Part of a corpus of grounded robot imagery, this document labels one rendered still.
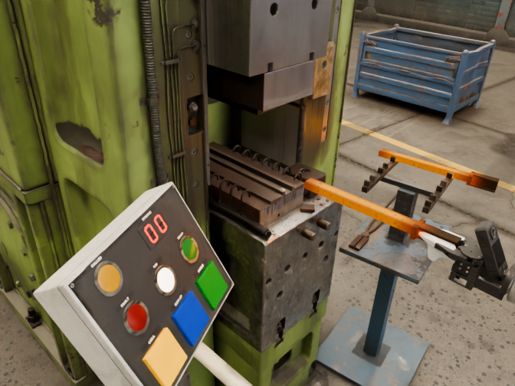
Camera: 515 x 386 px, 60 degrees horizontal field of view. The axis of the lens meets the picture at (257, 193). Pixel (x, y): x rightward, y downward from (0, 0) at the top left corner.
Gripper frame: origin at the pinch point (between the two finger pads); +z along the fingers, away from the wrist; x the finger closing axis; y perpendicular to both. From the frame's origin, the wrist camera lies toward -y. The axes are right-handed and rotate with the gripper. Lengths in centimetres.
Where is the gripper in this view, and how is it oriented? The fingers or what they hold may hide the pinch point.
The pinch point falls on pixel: (426, 230)
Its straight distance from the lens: 112.6
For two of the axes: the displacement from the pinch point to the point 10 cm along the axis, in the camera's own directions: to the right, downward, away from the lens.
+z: -7.2, -3.8, 5.8
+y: -0.4, 8.6, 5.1
